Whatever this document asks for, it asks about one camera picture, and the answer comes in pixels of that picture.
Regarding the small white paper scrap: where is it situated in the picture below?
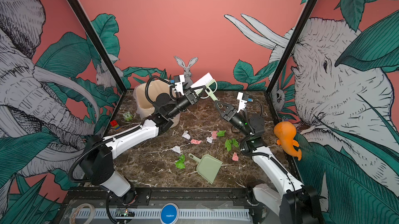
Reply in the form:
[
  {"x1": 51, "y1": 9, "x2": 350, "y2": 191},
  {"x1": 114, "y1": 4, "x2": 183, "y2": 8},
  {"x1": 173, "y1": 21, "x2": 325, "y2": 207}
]
[{"x1": 206, "y1": 137, "x2": 214, "y2": 144}]

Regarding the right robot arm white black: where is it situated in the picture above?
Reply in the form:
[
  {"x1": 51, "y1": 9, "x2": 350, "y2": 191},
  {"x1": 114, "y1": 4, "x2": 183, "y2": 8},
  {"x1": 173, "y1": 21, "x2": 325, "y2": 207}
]
[{"x1": 214, "y1": 101, "x2": 325, "y2": 224}]

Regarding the coiled clear tube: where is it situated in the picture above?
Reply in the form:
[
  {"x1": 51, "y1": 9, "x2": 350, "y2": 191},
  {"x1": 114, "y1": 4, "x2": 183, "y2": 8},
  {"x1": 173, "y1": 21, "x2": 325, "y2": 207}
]
[{"x1": 69, "y1": 203, "x2": 96, "y2": 224}]

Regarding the white slotted cable duct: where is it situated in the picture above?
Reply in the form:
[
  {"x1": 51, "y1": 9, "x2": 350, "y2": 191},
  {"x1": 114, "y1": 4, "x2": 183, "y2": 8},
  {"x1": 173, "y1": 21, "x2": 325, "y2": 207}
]
[{"x1": 69, "y1": 208, "x2": 250, "y2": 222}]

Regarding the blue round button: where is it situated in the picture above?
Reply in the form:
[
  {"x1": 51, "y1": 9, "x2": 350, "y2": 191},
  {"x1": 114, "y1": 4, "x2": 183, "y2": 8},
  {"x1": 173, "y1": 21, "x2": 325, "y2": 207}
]
[{"x1": 160, "y1": 203, "x2": 180, "y2": 224}]

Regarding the pink paper scrap lower right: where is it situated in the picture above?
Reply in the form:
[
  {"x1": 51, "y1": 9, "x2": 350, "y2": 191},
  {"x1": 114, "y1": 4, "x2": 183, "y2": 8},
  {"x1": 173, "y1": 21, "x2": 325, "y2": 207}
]
[{"x1": 232, "y1": 152, "x2": 239, "y2": 161}]

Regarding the white paper scrap upper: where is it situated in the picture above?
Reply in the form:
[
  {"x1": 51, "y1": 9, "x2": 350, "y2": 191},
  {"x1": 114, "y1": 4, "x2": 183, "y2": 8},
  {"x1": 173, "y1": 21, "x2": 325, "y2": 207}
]
[{"x1": 182, "y1": 130, "x2": 191, "y2": 140}]

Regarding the white paper scrap lower left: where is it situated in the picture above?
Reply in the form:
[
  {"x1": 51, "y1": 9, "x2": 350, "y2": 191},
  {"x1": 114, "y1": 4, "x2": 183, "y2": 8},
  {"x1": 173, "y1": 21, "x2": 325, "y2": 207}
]
[{"x1": 172, "y1": 146, "x2": 181, "y2": 154}]

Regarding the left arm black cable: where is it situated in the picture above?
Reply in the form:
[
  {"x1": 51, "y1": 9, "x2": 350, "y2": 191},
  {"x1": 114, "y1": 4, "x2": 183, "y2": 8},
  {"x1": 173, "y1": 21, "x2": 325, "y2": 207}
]
[{"x1": 144, "y1": 75, "x2": 166, "y2": 105}]

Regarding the green paper scrap centre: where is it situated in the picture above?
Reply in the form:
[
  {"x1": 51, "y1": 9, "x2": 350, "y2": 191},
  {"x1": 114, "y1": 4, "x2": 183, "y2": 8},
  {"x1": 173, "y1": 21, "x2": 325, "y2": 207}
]
[{"x1": 225, "y1": 139, "x2": 232, "y2": 152}]

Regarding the right black frame post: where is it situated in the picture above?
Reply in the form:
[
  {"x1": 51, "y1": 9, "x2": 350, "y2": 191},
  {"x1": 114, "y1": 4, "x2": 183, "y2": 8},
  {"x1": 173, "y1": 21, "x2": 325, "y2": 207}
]
[{"x1": 266, "y1": 0, "x2": 318, "y2": 95}]

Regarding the green paper scrap upper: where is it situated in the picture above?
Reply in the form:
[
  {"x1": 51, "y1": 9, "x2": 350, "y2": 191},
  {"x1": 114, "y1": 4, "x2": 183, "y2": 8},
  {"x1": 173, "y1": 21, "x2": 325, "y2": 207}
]
[{"x1": 217, "y1": 130, "x2": 226, "y2": 137}]

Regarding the green paper scrap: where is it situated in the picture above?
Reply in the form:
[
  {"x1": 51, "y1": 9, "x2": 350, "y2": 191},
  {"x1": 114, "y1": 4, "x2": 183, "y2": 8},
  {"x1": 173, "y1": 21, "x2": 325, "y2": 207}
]
[
  {"x1": 217, "y1": 130, "x2": 226, "y2": 137},
  {"x1": 175, "y1": 154, "x2": 186, "y2": 170},
  {"x1": 232, "y1": 139, "x2": 240, "y2": 148},
  {"x1": 225, "y1": 139, "x2": 232, "y2": 152}
]

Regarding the small green frog toy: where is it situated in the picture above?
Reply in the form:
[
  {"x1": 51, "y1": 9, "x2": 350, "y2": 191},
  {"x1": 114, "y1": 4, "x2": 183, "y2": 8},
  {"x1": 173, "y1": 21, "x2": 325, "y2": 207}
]
[{"x1": 123, "y1": 112, "x2": 133, "y2": 122}]

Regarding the pink paper scrap middle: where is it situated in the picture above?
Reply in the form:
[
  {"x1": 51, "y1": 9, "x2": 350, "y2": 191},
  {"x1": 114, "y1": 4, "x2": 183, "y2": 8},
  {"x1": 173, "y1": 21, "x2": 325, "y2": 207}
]
[{"x1": 190, "y1": 139, "x2": 202, "y2": 145}]

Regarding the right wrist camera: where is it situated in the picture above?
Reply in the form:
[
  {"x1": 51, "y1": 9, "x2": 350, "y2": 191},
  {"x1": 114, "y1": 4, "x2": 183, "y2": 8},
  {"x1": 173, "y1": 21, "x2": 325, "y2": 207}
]
[{"x1": 237, "y1": 92, "x2": 253, "y2": 113}]

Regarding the red blue toy block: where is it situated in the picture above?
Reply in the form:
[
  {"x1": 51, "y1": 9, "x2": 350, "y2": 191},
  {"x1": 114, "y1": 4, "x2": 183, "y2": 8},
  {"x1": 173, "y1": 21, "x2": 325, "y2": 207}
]
[{"x1": 110, "y1": 120, "x2": 121, "y2": 130}]

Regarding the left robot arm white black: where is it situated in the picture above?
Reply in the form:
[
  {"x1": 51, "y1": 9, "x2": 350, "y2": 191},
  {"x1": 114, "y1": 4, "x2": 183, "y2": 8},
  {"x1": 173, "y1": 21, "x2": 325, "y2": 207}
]
[{"x1": 68, "y1": 86, "x2": 205, "y2": 203}]

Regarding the light green dustpan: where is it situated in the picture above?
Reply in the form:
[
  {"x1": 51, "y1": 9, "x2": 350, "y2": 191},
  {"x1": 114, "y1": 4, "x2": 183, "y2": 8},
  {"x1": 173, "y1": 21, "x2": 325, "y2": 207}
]
[{"x1": 188, "y1": 153, "x2": 222, "y2": 184}]

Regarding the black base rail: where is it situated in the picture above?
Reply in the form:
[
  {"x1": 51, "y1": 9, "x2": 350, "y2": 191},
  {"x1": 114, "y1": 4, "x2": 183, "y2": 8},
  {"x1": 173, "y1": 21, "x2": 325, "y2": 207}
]
[{"x1": 66, "y1": 187, "x2": 315, "y2": 207}]

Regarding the left black frame post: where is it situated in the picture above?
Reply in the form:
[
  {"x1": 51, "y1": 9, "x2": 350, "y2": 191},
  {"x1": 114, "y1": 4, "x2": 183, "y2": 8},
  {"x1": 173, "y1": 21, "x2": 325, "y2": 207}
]
[{"x1": 67, "y1": 0, "x2": 127, "y2": 93}]

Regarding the orange plush toy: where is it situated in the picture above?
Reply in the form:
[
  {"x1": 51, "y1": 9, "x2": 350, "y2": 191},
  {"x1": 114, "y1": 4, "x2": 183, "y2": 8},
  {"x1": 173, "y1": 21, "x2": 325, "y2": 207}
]
[{"x1": 274, "y1": 121, "x2": 302, "y2": 161}]

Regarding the pink paper scrap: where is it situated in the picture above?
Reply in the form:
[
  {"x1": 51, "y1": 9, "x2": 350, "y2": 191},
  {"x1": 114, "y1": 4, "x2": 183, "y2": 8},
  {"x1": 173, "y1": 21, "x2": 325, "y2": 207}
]
[
  {"x1": 212, "y1": 131, "x2": 218, "y2": 139},
  {"x1": 190, "y1": 139, "x2": 202, "y2": 145},
  {"x1": 232, "y1": 152, "x2": 239, "y2": 161}
]

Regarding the pink paper scrap upper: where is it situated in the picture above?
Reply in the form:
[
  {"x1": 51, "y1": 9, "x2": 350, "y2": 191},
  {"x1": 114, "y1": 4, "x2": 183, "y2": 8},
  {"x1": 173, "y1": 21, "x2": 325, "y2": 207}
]
[{"x1": 212, "y1": 131, "x2": 218, "y2": 139}]

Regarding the black frame post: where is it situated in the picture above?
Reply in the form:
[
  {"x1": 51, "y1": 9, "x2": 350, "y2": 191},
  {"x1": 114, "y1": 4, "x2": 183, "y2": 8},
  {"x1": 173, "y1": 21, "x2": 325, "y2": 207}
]
[
  {"x1": 266, "y1": 0, "x2": 318, "y2": 95},
  {"x1": 67, "y1": 0, "x2": 127, "y2": 93}
]

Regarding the light green hand brush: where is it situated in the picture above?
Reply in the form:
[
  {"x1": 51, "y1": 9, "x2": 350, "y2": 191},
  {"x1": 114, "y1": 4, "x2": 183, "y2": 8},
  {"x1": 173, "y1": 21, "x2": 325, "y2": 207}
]
[{"x1": 190, "y1": 73, "x2": 218, "y2": 101}]

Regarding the beige trash bin with liner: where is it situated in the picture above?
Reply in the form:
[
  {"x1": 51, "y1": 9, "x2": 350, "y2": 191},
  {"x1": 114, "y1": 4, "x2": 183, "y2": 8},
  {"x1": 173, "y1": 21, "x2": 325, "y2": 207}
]
[{"x1": 134, "y1": 80, "x2": 169, "y2": 120}]

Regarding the green paper scrap lower left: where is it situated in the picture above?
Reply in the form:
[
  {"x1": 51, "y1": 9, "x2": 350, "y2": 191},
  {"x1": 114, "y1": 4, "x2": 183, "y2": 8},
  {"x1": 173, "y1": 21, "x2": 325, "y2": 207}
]
[{"x1": 175, "y1": 154, "x2": 186, "y2": 170}]

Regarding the green paper scrap right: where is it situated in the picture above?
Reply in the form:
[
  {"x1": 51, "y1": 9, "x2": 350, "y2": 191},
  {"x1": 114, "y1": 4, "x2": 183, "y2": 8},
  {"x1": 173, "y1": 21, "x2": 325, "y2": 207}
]
[{"x1": 232, "y1": 139, "x2": 240, "y2": 148}]

